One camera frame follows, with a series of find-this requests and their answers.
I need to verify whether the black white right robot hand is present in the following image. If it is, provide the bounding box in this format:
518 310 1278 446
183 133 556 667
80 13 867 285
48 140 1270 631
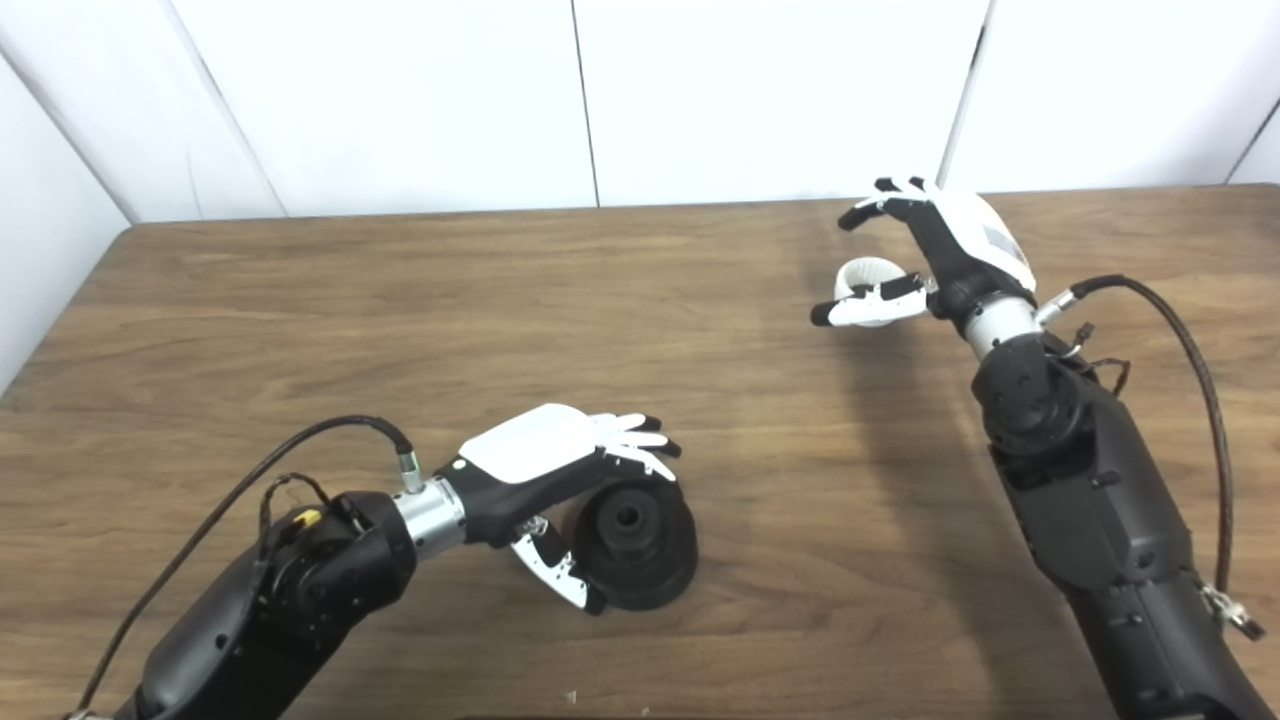
810 176 1039 329

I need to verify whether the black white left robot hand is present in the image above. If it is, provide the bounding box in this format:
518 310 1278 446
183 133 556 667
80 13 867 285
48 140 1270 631
437 403 683 616

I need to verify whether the white toothed ring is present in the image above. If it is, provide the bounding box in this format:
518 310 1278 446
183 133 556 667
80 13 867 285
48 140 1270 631
832 257 906 329

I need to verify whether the round black part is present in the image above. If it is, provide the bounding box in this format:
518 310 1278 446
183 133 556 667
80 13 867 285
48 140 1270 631
572 478 699 613

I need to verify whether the thin dark wire bundle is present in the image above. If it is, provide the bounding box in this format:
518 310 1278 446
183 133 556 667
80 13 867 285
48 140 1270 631
1060 322 1133 399

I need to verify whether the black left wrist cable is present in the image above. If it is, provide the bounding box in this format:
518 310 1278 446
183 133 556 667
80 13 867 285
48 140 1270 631
65 415 426 720

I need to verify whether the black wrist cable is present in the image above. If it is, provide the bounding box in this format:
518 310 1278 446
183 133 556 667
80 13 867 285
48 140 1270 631
1035 273 1266 641
65 415 426 720

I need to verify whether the thin wire with yellow plug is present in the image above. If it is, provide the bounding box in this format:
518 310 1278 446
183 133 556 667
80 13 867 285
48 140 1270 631
258 473 336 546

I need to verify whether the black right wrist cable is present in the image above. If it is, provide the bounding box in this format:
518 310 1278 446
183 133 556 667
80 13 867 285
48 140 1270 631
1035 273 1266 641

